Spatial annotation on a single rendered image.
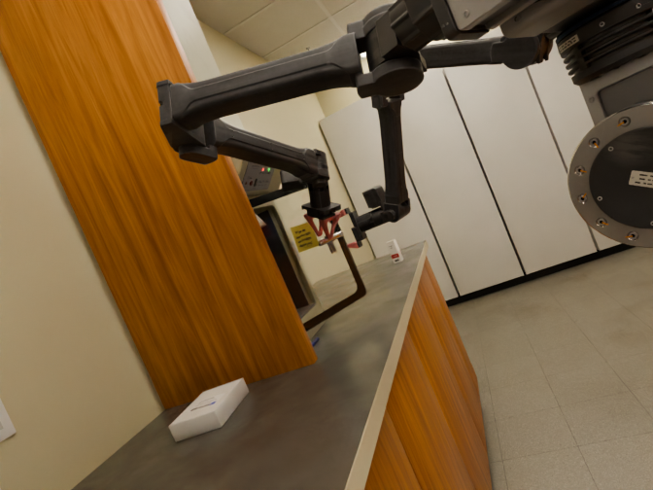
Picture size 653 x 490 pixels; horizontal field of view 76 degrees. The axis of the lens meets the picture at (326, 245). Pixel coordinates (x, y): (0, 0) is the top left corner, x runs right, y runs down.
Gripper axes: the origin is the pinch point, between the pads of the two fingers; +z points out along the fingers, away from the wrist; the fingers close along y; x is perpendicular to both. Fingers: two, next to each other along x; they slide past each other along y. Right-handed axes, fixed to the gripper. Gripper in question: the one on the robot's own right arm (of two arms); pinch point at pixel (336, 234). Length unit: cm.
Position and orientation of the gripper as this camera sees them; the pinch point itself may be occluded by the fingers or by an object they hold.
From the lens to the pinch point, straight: 147.7
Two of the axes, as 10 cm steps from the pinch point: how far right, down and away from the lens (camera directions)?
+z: -8.8, 3.6, 3.2
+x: -2.8, 1.7, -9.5
